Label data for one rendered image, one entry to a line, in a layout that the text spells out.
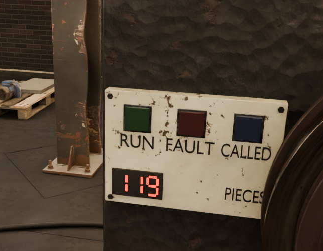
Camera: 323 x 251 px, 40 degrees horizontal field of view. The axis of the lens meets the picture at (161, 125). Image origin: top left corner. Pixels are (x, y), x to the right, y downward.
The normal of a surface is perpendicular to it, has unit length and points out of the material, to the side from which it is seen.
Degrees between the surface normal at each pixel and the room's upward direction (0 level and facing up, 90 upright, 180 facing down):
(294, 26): 90
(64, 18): 90
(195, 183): 90
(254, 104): 90
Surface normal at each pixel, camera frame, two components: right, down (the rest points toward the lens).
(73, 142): -0.20, 0.29
